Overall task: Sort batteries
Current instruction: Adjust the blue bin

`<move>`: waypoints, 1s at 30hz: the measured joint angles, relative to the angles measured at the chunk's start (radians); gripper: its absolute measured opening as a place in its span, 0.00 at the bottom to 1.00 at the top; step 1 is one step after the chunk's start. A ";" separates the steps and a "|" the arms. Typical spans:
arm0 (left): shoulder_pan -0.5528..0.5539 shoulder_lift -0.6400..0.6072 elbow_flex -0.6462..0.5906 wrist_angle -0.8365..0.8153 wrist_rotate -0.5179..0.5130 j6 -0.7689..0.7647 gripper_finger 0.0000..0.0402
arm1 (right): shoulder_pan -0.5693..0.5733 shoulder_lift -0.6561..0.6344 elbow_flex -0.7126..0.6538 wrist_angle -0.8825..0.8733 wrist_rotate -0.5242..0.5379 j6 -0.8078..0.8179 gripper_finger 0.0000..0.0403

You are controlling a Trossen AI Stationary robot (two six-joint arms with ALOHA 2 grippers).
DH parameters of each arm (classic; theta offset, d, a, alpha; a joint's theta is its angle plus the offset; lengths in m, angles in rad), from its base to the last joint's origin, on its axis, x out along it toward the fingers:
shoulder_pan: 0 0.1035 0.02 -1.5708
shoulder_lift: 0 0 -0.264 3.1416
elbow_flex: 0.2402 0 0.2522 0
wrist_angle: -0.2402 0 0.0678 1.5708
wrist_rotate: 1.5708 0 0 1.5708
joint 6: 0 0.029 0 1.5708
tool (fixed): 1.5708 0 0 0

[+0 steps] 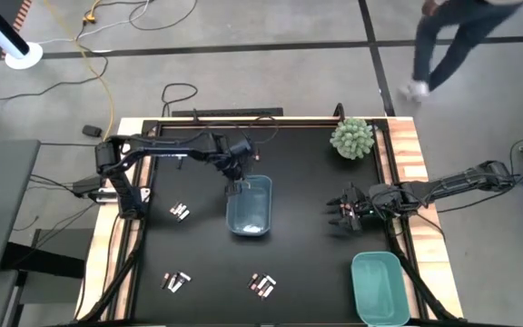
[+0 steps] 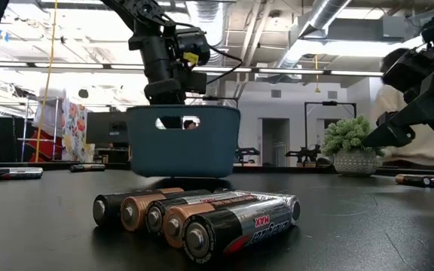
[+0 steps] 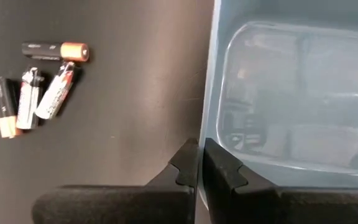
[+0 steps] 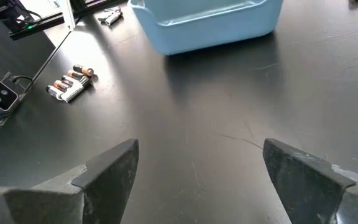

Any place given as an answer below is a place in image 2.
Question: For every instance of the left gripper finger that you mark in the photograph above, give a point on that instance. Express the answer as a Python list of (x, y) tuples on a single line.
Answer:
[(172, 123)]

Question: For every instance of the dusty blue plastic bin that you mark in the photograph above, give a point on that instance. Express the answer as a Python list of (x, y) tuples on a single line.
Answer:
[(183, 150)]

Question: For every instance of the black copper Duracell AA battery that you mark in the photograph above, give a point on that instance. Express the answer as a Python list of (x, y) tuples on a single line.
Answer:
[(413, 180), (87, 168), (175, 226), (134, 218), (106, 211)]

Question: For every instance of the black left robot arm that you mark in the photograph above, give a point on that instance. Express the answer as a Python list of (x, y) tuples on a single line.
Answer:
[(153, 45)]

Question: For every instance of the black background robot arm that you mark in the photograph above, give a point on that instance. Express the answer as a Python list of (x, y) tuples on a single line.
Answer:
[(247, 152), (304, 153)]

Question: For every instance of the green succulent in patterned pot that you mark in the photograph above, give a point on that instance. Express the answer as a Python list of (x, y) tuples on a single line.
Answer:
[(352, 147)]

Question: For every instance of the black computer monitor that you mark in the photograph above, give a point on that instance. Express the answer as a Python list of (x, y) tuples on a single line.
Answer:
[(106, 128)]

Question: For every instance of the black round ceiling fixture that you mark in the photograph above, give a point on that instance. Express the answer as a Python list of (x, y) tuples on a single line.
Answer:
[(83, 93)]

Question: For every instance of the floral patterned cloth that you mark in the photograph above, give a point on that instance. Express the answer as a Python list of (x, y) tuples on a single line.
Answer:
[(74, 128)]

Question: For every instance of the red patterned panel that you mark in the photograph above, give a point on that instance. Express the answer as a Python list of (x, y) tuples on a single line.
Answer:
[(47, 147)]

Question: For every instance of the silver metal rack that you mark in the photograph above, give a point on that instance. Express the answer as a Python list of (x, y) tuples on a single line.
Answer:
[(26, 128)]

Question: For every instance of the black metal frame stand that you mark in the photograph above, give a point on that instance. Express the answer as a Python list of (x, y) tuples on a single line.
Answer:
[(220, 98), (330, 103)]

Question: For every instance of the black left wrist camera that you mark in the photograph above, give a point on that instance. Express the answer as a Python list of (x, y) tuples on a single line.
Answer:
[(192, 45)]

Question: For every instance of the silver ribbed ventilation duct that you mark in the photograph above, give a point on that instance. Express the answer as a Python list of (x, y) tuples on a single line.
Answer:
[(213, 19)]

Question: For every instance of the long light bar rail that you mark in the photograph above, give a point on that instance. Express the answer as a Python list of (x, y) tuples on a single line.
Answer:
[(296, 70)]

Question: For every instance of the black aluminium table frame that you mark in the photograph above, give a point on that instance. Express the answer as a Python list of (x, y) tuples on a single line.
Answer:
[(51, 165)]

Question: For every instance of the silver round ventilation duct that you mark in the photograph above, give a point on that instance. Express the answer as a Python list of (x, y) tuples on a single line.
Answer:
[(322, 15)]

